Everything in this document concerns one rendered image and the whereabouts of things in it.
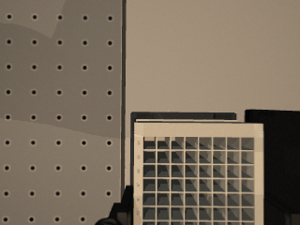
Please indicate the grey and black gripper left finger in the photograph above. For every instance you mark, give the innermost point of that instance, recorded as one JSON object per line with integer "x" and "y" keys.
{"x": 122, "y": 212}

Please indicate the cream deep-well block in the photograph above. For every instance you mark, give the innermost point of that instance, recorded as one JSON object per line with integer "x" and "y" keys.
{"x": 198, "y": 170}

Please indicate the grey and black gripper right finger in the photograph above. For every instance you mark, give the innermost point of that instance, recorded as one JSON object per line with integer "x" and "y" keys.
{"x": 276, "y": 212}

